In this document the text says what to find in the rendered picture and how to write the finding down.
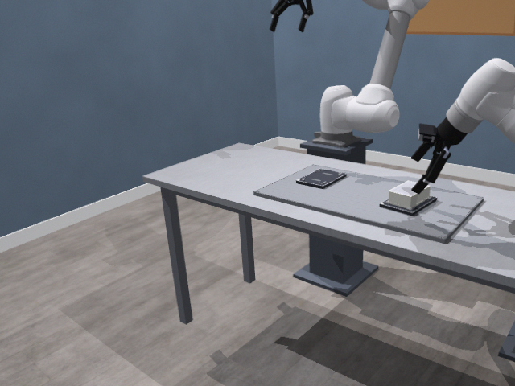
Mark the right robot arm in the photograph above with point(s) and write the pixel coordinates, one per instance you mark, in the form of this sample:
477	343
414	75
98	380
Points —
374	109

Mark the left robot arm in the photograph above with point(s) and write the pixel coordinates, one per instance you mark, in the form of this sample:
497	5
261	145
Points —
488	94

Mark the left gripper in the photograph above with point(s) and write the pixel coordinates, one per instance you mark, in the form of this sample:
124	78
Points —
449	136

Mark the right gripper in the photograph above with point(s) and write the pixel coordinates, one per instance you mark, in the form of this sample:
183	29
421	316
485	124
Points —
284	4

